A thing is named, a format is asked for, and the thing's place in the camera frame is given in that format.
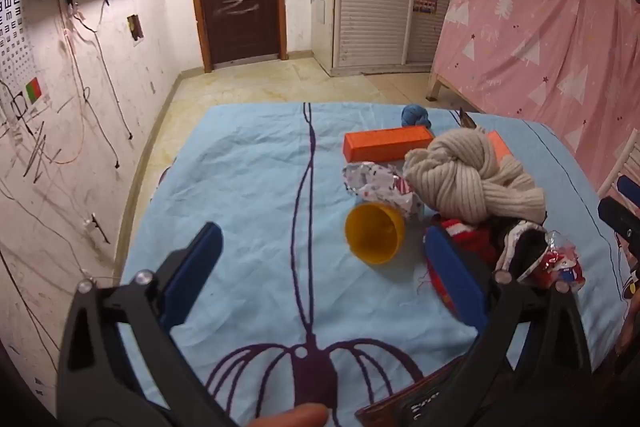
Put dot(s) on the light blue bed sheet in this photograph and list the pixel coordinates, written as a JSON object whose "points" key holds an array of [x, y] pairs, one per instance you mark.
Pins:
{"points": [[250, 187]]}

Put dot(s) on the red green flag sticker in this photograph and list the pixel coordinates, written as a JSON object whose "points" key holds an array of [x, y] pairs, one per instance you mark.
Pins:
{"points": [[34, 90]]}

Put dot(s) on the black and white cloth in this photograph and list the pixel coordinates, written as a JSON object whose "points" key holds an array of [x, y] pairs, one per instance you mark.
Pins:
{"points": [[520, 247]]}

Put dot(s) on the yellow plastic cup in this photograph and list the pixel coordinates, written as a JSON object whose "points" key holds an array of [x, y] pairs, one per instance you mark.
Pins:
{"points": [[375, 232]]}

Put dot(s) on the red printed wrapper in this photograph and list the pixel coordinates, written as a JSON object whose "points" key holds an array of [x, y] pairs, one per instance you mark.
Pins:
{"points": [[565, 262]]}

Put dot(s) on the brown snack wrapper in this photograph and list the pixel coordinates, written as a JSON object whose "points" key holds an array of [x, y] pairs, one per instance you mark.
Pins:
{"points": [[467, 121]]}

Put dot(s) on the red knitted sock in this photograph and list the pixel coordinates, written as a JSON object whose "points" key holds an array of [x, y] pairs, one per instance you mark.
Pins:
{"points": [[480, 242]]}

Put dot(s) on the white chair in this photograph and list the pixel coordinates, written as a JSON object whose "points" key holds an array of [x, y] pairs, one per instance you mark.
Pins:
{"points": [[617, 167]]}

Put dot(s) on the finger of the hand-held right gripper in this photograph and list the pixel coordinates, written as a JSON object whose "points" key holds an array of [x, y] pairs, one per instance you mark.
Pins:
{"points": [[620, 219], [627, 188]]}

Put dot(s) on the pink printed sheet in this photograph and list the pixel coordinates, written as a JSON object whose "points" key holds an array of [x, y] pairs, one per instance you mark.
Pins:
{"points": [[540, 42]]}

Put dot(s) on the person's left hand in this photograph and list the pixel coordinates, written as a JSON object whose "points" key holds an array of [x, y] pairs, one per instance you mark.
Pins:
{"points": [[290, 417]]}

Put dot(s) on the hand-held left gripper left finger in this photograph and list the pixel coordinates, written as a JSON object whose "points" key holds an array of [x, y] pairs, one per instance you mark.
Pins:
{"points": [[195, 267]]}

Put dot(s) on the white paper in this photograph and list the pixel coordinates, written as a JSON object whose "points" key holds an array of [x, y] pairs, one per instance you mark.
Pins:
{"points": [[375, 184]]}

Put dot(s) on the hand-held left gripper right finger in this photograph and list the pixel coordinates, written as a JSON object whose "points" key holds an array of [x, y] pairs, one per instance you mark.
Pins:
{"points": [[455, 277]]}

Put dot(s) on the blue yarn ball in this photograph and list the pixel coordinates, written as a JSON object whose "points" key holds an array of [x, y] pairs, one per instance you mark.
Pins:
{"points": [[415, 116]]}

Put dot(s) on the beige knitted sweater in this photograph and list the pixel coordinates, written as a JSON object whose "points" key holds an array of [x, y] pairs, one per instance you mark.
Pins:
{"points": [[465, 177]]}

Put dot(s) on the small orange box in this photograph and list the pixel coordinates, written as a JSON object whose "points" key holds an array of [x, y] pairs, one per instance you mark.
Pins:
{"points": [[500, 146]]}

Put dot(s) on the long orange box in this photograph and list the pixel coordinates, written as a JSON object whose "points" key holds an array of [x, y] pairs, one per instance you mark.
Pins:
{"points": [[385, 143]]}

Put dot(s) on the eye chart poster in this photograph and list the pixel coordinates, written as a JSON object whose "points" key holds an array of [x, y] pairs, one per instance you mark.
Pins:
{"points": [[12, 32]]}

